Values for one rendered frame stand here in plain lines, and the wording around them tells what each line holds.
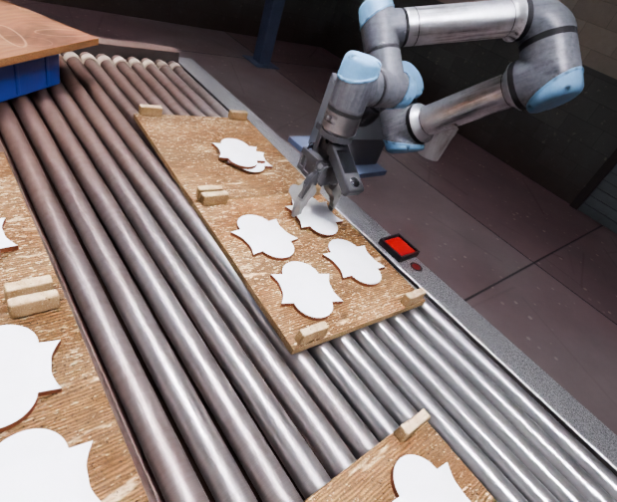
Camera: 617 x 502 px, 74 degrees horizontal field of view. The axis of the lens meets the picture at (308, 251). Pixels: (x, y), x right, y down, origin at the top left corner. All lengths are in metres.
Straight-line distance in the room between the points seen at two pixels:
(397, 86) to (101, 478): 0.81
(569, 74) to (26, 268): 1.09
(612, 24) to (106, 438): 5.46
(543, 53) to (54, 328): 1.06
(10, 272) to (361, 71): 0.67
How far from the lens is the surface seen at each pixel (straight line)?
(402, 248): 1.04
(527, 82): 1.11
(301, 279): 0.79
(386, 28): 0.96
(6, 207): 0.88
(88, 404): 0.60
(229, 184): 1.01
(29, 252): 0.78
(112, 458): 0.57
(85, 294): 0.73
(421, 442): 0.69
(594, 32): 5.60
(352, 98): 0.85
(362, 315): 0.79
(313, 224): 0.94
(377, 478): 0.63
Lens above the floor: 1.45
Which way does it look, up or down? 36 degrees down
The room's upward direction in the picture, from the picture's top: 22 degrees clockwise
